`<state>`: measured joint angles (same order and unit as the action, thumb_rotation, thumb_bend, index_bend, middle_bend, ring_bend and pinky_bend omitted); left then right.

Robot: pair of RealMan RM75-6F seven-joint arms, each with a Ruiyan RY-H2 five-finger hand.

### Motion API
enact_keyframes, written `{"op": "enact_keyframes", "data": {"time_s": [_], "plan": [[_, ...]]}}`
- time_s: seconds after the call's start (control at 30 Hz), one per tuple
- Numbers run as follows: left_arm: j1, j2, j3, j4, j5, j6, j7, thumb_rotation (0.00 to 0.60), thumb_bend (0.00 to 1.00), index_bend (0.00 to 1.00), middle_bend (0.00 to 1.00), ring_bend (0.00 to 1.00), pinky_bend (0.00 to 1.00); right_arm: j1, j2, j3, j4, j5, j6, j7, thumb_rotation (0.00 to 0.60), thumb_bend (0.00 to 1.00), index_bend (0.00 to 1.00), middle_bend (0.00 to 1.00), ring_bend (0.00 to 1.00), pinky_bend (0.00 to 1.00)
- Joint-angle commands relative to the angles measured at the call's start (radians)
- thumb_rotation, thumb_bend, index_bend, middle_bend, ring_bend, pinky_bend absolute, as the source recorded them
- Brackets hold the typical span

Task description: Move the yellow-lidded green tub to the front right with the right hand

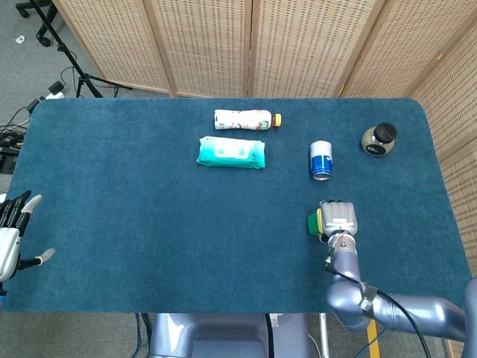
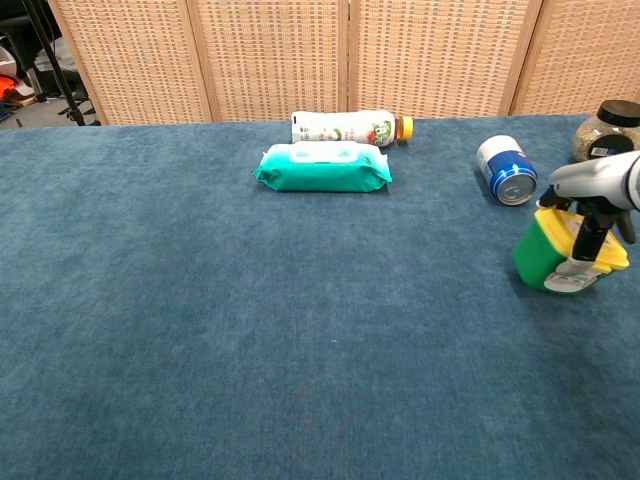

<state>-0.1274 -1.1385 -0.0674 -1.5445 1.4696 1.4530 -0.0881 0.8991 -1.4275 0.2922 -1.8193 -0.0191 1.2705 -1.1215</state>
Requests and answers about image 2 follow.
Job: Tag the blue table cloth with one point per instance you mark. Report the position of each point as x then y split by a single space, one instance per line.
200 300

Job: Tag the black tripod stand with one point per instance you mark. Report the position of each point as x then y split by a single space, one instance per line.
66 85

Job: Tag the orange item on floor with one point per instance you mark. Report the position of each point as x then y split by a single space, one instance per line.
9 87

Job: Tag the glass jar with black lid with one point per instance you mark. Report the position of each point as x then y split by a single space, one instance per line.
612 117

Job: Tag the blue and white can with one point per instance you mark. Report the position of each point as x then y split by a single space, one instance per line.
502 165

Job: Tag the white bottle with yellow cap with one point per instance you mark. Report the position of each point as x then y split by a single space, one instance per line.
340 129

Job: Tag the green tub with yellow lid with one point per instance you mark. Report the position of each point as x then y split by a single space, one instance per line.
537 250

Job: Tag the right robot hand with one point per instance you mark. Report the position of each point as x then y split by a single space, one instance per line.
600 180

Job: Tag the green wet wipes pack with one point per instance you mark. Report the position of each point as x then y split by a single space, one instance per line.
320 175

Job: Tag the wicker folding screen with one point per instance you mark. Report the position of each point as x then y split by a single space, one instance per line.
270 60

